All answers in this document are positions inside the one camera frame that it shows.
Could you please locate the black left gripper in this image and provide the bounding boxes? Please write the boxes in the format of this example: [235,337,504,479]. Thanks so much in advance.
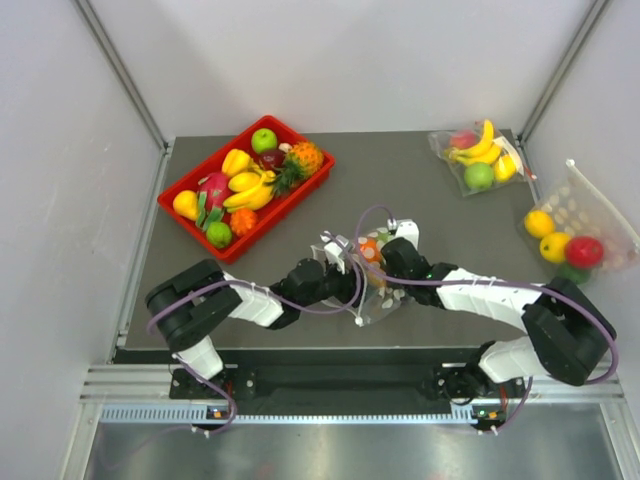
[298,257,378,308]

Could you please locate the clear polka dot zip bag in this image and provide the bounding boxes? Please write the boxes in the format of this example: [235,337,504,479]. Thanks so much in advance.
[311,227,409,327]

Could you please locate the green fake fruit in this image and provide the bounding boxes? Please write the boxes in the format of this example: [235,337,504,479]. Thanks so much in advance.
[376,230,394,248]

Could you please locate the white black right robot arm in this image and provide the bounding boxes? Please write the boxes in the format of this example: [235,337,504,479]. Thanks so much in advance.
[381,238,617,396]

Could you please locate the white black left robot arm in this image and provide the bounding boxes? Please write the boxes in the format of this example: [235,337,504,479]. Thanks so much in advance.
[145,258,364,397]

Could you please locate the orange fake carved fruit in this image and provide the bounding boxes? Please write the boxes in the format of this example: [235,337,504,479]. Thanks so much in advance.
[230,208,258,238]

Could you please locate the yellow fake banana bunch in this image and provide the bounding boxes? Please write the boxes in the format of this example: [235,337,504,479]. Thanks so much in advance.
[223,171,276,213]

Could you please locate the fake pineapple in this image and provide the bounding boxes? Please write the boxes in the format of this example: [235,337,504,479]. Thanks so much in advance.
[270,142,324,197]

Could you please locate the green fake lime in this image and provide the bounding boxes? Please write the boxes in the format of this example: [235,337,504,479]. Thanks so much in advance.
[205,221,233,249]

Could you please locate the dark red fake plum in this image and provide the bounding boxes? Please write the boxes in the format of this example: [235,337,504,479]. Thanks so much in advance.
[257,149,286,171]

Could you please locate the pink fake dragon fruit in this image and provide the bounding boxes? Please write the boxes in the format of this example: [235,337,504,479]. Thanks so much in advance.
[195,172,232,231]

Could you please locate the yellow fake bell pepper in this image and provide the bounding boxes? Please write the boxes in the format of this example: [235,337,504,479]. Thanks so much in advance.
[221,149,253,178]

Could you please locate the green fake apple in tray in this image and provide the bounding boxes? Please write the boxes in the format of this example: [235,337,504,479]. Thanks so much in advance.
[251,128,279,154]

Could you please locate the green apple in bag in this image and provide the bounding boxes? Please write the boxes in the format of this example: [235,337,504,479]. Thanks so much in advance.
[464,163,494,191]

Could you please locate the yellow fake pear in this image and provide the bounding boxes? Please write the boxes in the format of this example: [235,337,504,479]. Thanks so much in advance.
[172,190,200,222]

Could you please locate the red fruit in bag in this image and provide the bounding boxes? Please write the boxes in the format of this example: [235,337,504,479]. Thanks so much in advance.
[449,130,479,150]

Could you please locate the clear zip bag with bananas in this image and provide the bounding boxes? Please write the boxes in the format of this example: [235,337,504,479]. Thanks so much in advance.
[428,119,537,197]

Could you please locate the yellow bananas in bag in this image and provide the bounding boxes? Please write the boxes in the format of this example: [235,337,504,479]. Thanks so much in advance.
[445,119,502,166]

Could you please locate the yellow fruit in bag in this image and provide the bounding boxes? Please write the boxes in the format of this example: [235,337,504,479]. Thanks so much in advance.
[493,154,519,184]

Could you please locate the green fruit in right bag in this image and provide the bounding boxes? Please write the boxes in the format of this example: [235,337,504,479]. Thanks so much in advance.
[556,263,591,285]

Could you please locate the red fake apple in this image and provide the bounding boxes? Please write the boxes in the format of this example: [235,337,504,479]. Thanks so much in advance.
[565,236,604,269]

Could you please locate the dotted zip bag at right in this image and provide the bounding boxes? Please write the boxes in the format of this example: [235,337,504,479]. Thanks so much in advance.
[518,159,639,284]

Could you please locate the red plastic tray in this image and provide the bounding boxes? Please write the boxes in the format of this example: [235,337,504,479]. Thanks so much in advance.
[157,115,335,264]

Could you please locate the yellow lemon upper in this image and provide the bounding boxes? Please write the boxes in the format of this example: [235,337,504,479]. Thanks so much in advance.
[524,210,555,239]

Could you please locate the yellow lemon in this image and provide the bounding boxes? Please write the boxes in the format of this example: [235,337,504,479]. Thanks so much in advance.
[524,210,555,239]
[539,232,572,264]

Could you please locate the yellow lemon lower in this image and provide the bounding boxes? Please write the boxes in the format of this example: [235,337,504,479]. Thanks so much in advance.
[539,232,572,264]

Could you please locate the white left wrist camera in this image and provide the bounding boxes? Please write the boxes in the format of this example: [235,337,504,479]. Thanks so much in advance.
[320,231,354,275]

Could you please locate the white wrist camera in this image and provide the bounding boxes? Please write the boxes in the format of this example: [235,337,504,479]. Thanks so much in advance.
[320,231,354,275]
[387,218,420,248]

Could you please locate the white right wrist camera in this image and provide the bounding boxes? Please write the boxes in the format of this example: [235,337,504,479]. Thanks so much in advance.
[387,218,420,248]

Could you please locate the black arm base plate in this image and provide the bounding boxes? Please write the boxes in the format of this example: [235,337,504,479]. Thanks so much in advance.
[168,347,506,404]

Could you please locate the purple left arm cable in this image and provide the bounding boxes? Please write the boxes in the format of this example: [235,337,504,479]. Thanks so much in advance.
[146,230,365,446]

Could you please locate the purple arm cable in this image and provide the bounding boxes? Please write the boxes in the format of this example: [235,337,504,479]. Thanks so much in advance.
[146,230,365,446]
[354,205,620,436]

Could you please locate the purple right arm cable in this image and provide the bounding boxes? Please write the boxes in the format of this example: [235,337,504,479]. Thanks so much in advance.
[354,205,620,436]

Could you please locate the grey slotted cable duct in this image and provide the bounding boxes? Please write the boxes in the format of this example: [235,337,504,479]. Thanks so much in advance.
[100,404,499,425]

